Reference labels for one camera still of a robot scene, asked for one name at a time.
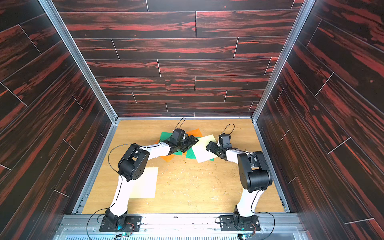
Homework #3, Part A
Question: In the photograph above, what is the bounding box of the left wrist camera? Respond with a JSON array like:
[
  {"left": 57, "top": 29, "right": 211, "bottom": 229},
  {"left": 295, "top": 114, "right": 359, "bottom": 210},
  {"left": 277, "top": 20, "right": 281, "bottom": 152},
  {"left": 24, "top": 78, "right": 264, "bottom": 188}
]
[{"left": 171, "top": 129, "right": 186, "bottom": 142}]

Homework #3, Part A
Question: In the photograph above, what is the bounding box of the aluminium corner post right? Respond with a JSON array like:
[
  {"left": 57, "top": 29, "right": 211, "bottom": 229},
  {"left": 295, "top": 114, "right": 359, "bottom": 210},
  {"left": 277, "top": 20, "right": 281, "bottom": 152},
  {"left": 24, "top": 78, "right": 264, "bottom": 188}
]
[{"left": 252, "top": 0, "right": 316, "bottom": 126}]

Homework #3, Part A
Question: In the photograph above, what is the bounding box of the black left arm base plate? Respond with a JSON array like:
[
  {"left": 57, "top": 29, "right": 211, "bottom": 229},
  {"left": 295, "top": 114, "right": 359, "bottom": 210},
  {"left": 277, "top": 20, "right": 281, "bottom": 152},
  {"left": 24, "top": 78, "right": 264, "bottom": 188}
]
[{"left": 99, "top": 215, "right": 142, "bottom": 233}]

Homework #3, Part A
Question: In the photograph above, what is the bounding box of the aluminium corner post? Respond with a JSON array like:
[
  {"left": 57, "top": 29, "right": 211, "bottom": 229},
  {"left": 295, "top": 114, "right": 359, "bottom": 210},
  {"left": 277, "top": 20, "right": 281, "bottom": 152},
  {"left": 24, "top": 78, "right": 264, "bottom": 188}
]
[
  {"left": 252, "top": 0, "right": 316, "bottom": 126},
  {"left": 38, "top": 0, "right": 119, "bottom": 125}
]

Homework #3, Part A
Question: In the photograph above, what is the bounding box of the aluminium front frame rail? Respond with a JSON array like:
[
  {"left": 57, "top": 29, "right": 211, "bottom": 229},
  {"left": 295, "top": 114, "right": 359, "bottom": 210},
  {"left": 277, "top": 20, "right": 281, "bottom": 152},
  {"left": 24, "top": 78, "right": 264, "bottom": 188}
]
[{"left": 53, "top": 213, "right": 311, "bottom": 240}]

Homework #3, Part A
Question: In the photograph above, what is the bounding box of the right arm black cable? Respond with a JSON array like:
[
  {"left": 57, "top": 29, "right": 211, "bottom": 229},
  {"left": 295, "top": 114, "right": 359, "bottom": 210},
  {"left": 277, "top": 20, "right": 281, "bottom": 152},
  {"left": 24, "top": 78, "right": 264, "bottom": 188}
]
[{"left": 250, "top": 191, "right": 276, "bottom": 240}]

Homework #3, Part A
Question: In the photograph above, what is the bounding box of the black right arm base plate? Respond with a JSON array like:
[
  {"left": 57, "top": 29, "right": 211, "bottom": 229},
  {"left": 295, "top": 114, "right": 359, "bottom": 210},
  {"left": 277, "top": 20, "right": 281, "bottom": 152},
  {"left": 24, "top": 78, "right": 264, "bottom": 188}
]
[{"left": 215, "top": 215, "right": 261, "bottom": 232}]

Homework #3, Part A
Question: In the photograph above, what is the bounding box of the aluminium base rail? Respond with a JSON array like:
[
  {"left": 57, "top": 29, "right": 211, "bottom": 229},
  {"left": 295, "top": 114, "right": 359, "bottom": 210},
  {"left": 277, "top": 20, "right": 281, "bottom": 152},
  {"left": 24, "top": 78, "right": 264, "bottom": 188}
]
[
  {"left": 117, "top": 116, "right": 252, "bottom": 121},
  {"left": 252, "top": 119, "right": 291, "bottom": 213},
  {"left": 71, "top": 120, "right": 120, "bottom": 215}
]

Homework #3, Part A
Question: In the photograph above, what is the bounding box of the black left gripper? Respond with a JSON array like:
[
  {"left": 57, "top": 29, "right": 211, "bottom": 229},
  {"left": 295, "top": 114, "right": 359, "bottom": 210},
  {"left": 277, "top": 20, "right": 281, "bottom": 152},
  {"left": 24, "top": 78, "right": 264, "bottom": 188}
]
[{"left": 176, "top": 135, "right": 200, "bottom": 153}]

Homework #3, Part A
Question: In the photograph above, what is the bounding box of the pale yellow paper sheet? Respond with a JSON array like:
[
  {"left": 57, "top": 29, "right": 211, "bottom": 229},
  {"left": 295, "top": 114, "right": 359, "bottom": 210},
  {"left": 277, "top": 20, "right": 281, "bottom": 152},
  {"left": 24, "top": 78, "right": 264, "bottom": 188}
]
[{"left": 130, "top": 167, "right": 159, "bottom": 199}]

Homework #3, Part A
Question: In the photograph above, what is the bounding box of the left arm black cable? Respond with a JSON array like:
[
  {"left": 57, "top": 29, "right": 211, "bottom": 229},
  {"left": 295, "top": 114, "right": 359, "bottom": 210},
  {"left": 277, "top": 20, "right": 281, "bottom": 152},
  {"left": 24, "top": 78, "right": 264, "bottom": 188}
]
[{"left": 86, "top": 143, "right": 134, "bottom": 240}]

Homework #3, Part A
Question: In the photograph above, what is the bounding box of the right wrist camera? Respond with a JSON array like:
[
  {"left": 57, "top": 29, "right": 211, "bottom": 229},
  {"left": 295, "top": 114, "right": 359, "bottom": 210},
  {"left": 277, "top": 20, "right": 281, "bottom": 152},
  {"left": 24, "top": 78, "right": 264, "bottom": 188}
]
[{"left": 219, "top": 133, "right": 232, "bottom": 150}]

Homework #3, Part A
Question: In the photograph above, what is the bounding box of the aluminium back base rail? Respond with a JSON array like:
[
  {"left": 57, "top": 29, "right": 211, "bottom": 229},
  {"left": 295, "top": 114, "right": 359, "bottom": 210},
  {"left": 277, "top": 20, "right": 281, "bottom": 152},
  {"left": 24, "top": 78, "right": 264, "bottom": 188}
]
[{"left": 117, "top": 116, "right": 252, "bottom": 121}]

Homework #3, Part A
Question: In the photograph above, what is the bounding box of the aluminium right base rail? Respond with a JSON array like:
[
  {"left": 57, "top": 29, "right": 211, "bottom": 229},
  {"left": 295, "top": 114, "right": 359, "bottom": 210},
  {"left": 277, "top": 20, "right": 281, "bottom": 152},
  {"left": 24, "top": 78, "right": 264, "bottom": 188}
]
[{"left": 252, "top": 119, "right": 291, "bottom": 213}]

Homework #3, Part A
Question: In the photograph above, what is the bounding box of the aluminium left base rail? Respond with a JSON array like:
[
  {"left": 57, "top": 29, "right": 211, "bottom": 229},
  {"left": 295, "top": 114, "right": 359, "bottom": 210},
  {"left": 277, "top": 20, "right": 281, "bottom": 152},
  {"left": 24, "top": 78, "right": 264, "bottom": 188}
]
[{"left": 71, "top": 120, "right": 120, "bottom": 215}]

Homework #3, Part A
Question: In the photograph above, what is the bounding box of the orange paper sheet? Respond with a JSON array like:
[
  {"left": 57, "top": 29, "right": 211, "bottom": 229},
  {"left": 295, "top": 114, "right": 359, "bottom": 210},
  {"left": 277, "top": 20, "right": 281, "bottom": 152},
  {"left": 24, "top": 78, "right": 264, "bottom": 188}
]
[
  {"left": 186, "top": 129, "right": 203, "bottom": 138},
  {"left": 160, "top": 155, "right": 175, "bottom": 163}
]

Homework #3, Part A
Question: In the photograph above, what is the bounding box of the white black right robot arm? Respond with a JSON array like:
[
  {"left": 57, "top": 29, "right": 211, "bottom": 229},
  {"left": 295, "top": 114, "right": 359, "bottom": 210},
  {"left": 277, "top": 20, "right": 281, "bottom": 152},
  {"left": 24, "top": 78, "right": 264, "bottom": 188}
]
[{"left": 206, "top": 141, "right": 273, "bottom": 229}]

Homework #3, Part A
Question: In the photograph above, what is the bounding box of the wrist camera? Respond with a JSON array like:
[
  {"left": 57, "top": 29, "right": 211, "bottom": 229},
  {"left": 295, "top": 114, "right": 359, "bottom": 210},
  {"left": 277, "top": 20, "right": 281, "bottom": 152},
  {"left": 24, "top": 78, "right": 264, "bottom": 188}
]
[
  {"left": 219, "top": 133, "right": 232, "bottom": 150},
  {"left": 171, "top": 129, "right": 186, "bottom": 142}
]

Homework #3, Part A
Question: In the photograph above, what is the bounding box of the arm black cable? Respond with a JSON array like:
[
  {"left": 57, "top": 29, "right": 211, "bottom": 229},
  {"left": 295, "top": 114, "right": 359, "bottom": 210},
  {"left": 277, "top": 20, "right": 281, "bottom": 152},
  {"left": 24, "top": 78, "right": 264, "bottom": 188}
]
[
  {"left": 250, "top": 191, "right": 276, "bottom": 240},
  {"left": 86, "top": 143, "right": 134, "bottom": 240}
]

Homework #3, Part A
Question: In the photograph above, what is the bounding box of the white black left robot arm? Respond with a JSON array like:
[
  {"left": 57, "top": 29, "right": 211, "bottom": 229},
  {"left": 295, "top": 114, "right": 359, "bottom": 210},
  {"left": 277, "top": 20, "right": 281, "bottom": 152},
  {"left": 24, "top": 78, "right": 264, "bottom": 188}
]
[{"left": 104, "top": 135, "right": 199, "bottom": 231}]

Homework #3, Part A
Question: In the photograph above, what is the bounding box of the aluminium corner post left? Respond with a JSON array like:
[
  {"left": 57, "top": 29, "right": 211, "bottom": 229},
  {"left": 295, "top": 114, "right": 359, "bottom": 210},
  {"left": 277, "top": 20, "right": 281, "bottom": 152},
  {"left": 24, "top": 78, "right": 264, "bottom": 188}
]
[{"left": 38, "top": 0, "right": 119, "bottom": 125}]

